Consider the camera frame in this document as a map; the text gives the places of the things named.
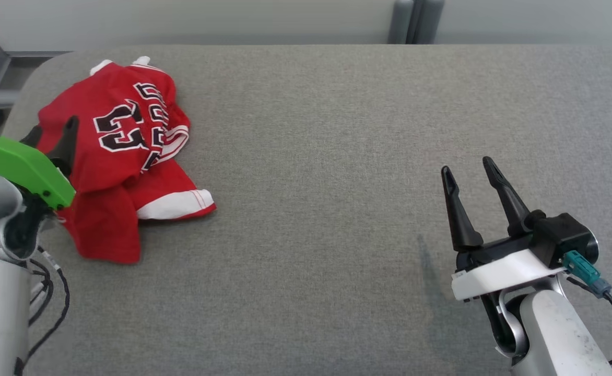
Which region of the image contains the red basketball jersey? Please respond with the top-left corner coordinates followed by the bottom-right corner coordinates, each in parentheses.
top-left (37, 56), bottom-right (192, 195)

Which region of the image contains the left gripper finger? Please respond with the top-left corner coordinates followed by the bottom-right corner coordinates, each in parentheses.
top-left (20, 125), bottom-right (43, 148)
top-left (48, 116), bottom-right (80, 175)

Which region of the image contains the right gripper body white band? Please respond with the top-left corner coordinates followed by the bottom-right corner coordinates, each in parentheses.
top-left (451, 235), bottom-right (568, 301)

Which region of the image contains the right arm cable teal plug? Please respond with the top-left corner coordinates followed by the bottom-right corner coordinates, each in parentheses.
top-left (562, 250), bottom-right (612, 366)

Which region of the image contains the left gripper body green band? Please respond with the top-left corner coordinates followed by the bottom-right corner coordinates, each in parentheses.
top-left (0, 137), bottom-right (76, 252)

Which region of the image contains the red shorts white trim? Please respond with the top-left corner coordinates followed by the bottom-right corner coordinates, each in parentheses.
top-left (55, 159), bottom-right (217, 264)

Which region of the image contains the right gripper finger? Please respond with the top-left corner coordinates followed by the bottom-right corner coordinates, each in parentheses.
top-left (441, 166), bottom-right (484, 252)
top-left (482, 156), bottom-right (532, 237)

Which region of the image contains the grey metal double post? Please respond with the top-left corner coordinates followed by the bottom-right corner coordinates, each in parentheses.
top-left (387, 0), bottom-right (445, 45)

